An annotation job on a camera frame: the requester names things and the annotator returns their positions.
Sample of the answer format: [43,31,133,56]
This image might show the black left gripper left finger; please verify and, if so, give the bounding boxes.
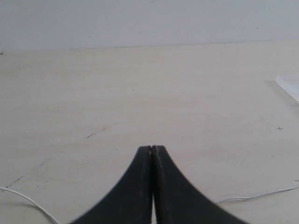
[72,146,153,224]

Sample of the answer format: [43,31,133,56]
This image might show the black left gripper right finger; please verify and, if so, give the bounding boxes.
[152,146,245,224]

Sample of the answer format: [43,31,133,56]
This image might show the white wired earphones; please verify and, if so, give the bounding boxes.
[0,178,299,224]

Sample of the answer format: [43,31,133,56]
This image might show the clear plastic hinged case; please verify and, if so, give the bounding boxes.
[275,74,299,103]

